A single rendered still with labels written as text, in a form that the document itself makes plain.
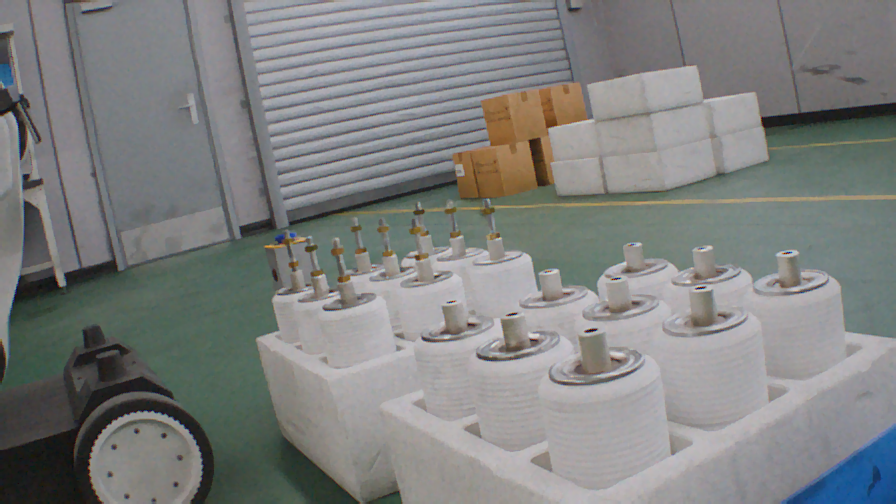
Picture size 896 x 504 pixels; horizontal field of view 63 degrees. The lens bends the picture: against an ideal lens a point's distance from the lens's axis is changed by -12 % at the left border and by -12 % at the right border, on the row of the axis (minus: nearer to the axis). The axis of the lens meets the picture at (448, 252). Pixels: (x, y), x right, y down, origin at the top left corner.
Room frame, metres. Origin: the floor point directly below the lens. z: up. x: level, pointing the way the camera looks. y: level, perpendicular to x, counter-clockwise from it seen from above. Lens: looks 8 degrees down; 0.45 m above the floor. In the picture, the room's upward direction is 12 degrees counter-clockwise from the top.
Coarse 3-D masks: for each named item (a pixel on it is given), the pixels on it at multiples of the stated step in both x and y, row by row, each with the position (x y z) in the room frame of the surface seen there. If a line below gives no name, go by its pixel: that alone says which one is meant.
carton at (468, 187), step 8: (464, 152) 5.24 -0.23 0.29; (456, 160) 5.35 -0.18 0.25; (464, 160) 5.26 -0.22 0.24; (472, 160) 5.19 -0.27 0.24; (456, 168) 5.36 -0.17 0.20; (464, 168) 5.28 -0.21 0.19; (472, 168) 5.19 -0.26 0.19; (456, 176) 5.39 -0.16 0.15; (464, 176) 5.30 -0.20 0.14; (472, 176) 5.20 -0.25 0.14; (464, 184) 5.31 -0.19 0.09; (472, 184) 5.22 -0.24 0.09; (464, 192) 5.33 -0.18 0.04; (472, 192) 5.24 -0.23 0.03
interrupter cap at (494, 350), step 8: (536, 336) 0.71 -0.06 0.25; (544, 336) 0.70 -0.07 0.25; (552, 336) 0.70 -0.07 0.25; (488, 344) 0.72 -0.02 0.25; (496, 344) 0.71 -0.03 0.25; (504, 344) 0.71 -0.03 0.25; (536, 344) 0.69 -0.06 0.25; (544, 344) 0.68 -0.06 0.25; (552, 344) 0.67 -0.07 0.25; (480, 352) 0.69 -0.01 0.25; (488, 352) 0.69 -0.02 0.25; (496, 352) 0.69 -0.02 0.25; (504, 352) 0.68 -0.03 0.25; (512, 352) 0.67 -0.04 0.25; (520, 352) 0.67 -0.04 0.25; (528, 352) 0.66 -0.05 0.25; (536, 352) 0.66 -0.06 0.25; (488, 360) 0.67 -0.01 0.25; (496, 360) 0.67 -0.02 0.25; (504, 360) 0.67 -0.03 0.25
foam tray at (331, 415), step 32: (288, 352) 1.17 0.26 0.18; (288, 384) 1.18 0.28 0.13; (320, 384) 1.02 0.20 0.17; (352, 384) 0.99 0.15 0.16; (384, 384) 1.01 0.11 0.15; (416, 384) 1.03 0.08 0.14; (288, 416) 1.24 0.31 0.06; (320, 416) 1.06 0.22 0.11; (352, 416) 0.99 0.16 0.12; (320, 448) 1.10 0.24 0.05; (352, 448) 0.98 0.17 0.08; (384, 448) 1.00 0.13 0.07; (352, 480) 0.99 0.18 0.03; (384, 480) 1.00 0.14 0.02
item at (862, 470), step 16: (864, 448) 0.58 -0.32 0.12; (880, 448) 0.59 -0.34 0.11; (848, 464) 0.57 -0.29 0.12; (864, 464) 0.58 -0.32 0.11; (880, 464) 0.59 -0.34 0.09; (816, 480) 0.56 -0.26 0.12; (832, 480) 0.56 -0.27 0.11; (848, 480) 0.57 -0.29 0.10; (864, 480) 0.58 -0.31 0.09; (880, 480) 0.59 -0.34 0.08; (800, 496) 0.54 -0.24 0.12; (816, 496) 0.55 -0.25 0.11; (832, 496) 0.56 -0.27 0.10; (848, 496) 0.57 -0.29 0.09; (864, 496) 0.58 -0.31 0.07; (880, 496) 0.59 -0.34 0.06
